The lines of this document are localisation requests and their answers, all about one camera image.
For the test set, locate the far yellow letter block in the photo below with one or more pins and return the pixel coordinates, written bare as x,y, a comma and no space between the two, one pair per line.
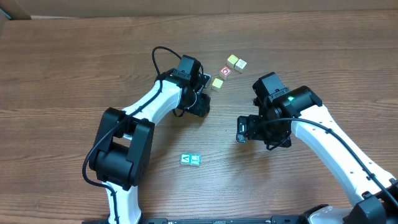
232,60

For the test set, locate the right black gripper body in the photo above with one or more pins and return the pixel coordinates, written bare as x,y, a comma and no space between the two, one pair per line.
252,130

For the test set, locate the cyan E letter block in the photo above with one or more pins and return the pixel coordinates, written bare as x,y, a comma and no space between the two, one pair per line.
195,159

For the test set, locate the green V letter block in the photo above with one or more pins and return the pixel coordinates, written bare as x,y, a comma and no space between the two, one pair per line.
185,158

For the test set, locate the far white picture block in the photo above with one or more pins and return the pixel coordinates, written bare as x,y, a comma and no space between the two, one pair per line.
240,65

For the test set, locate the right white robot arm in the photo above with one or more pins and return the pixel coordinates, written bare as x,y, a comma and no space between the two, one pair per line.
371,190

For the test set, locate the plain yellow top block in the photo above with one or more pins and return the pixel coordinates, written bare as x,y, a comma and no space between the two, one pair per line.
217,84

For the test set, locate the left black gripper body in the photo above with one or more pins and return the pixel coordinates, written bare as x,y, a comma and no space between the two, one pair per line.
202,106

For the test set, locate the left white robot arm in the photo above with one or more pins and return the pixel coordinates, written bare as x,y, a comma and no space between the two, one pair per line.
121,151

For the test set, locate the red circle letter block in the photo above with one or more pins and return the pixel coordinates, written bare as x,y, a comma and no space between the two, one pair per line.
225,72

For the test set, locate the red M letter block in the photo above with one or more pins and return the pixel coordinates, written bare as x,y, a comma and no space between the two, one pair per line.
207,79

